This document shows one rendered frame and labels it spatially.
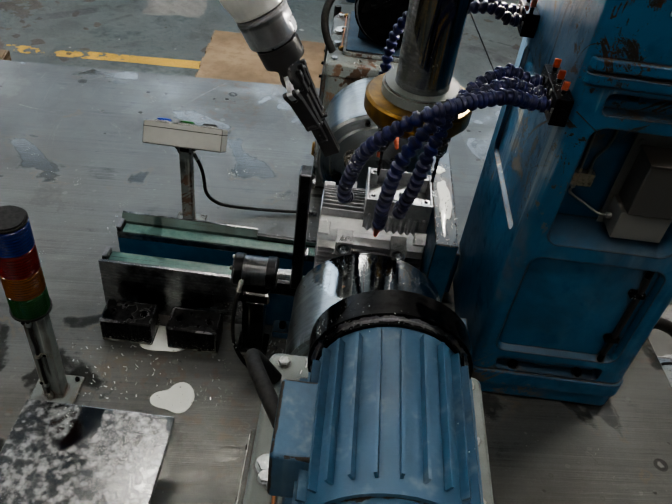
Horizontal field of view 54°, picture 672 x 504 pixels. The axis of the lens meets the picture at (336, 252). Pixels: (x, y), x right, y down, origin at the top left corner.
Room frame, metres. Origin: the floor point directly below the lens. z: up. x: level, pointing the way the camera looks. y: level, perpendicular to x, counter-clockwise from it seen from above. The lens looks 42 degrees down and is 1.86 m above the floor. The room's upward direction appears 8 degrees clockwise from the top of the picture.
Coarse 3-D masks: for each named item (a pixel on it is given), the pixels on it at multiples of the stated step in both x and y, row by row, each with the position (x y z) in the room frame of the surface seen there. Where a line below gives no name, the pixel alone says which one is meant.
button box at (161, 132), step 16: (144, 128) 1.19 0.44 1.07; (160, 128) 1.20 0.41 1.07; (176, 128) 1.20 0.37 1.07; (192, 128) 1.20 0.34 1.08; (208, 128) 1.21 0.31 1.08; (160, 144) 1.18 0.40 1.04; (176, 144) 1.18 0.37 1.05; (192, 144) 1.19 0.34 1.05; (208, 144) 1.19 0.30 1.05; (224, 144) 1.22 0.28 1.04
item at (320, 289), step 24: (336, 264) 0.77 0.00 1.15; (360, 264) 0.76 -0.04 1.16; (384, 264) 0.77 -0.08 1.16; (408, 264) 0.79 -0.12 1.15; (312, 288) 0.74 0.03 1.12; (336, 288) 0.72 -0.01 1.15; (360, 288) 0.71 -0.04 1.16; (384, 288) 0.72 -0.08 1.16; (408, 288) 0.73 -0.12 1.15; (432, 288) 0.78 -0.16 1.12; (312, 312) 0.68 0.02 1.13; (288, 336) 0.68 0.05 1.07
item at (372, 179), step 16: (368, 176) 1.03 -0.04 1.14; (384, 176) 1.05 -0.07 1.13; (368, 192) 0.98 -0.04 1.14; (400, 192) 1.00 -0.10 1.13; (368, 208) 0.96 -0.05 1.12; (416, 208) 0.96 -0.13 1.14; (432, 208) 0.96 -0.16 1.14; (368, 224) 0.95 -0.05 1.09; (400, 224) 0.96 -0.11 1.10; (416, 224) 0.96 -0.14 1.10
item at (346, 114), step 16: (368, 80) 1.37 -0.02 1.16; (336, 96) 1.37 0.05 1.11; (352, 96) 1.32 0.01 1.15; (336, 112) 1.28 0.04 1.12; (352, 112) 1.24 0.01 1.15; (336, 128) 1.22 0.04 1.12; (352, 128) 1.22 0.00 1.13; (368, 128) 1.21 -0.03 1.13; (352, 144) 1.21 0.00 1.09; (400, 144) 1.21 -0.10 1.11; (320, 160) 1.21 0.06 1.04; (336, 160) 1.21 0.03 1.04; (368, 160) 1.21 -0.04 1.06; (384, 160) 1.21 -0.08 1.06; (416, 160) 1.21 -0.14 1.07; (320, 176) 1.22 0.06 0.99; (336, 176) 1.21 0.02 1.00
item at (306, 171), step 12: (312, 168) 0.88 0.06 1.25; (300, 180) 0.85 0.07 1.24; (312, 180) 0.87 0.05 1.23; (300, 192) 0.85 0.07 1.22; (300, 204) 0.85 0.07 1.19; (300, 216) 0.85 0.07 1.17; (300, 228) 0.85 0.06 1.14; (300, 240) 0.85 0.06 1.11; (300, 252) 0.85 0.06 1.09; (300, 264) 0.85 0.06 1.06; (288, 276) 0.86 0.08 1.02; (300, 276) 0.85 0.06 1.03
